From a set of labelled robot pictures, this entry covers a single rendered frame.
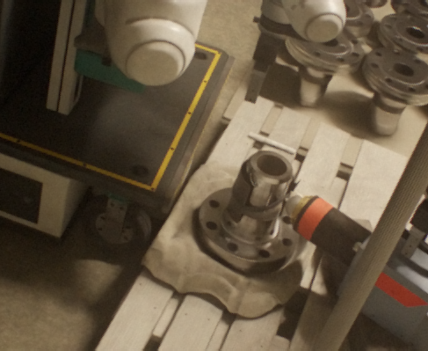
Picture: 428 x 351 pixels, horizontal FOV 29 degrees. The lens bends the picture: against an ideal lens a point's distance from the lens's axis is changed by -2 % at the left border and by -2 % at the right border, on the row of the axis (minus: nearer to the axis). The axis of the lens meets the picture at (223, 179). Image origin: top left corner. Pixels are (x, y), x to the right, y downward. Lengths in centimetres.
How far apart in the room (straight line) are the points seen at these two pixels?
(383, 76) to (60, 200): 120
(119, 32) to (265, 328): 81
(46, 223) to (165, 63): 73
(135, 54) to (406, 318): 86
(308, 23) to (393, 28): 151
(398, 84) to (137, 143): 102
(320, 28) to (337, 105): 142
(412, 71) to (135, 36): 153
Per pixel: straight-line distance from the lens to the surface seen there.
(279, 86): 296
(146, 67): 150
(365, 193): 243
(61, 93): 207
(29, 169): 201
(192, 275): 198
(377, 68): 279
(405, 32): 306
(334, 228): 194
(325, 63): 272
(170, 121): 215
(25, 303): 208
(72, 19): 195
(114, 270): 219
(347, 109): 298
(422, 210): 176
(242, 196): 200
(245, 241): 207
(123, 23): 151
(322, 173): 243
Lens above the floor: 162
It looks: 40 degrees down
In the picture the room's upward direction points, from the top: 18 degrees clockwise
